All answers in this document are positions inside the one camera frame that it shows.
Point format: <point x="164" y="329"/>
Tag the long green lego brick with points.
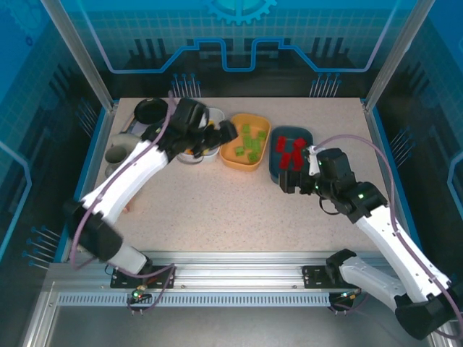
<point x="256" y="145"/>

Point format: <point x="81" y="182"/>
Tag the white plastic container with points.
<point x="216" y="115"/>

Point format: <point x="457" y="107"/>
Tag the long red lego brick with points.
<point x="300" y="162"/>
<point x="284" y="162"/>
<point x="281" y="143"/>

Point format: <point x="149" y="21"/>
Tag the small green lego brick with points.
<point x="239" y="150"/>
<point x="246" y="129"/>
<point x="262" y="134"/>
<point x="253" y="156"/>

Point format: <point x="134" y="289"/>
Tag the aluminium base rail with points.
<point x="235" y="267"/>

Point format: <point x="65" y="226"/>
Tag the orange lego brick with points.
<point x="188" y="150"/>

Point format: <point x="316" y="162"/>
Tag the aluminium frame post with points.
<point x="83" y="61"/>
<point x="398" y="54"/>

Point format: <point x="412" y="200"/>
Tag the black round pan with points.
<point x="148" y="110"/>

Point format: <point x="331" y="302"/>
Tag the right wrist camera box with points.
<point x="313" y="162"/>

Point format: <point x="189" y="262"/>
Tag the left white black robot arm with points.
<point x="119" y="180"/>

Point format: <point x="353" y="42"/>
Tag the grey mug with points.
<point x="115" y="155"/>

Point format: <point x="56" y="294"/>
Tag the yellow lego brick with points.
<point x="207" y="152"/>
<point x="210" y="125"/>

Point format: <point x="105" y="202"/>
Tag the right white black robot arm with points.
<point x="390" y="235"/>

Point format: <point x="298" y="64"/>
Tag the teal plastic container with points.
<point x="285" y="131"/>

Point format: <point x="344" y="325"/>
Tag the orange plastic container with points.
<point x="231" y="159"/>

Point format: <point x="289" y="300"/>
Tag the sloped red lego brick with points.
<point x="299" y="142"/>

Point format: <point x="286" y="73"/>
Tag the small led circuit board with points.
<point x="347" y="295"/>
<point x="139" y="293"/>

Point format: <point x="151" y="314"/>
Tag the beige cloth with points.
<point x="123" y="139"/>

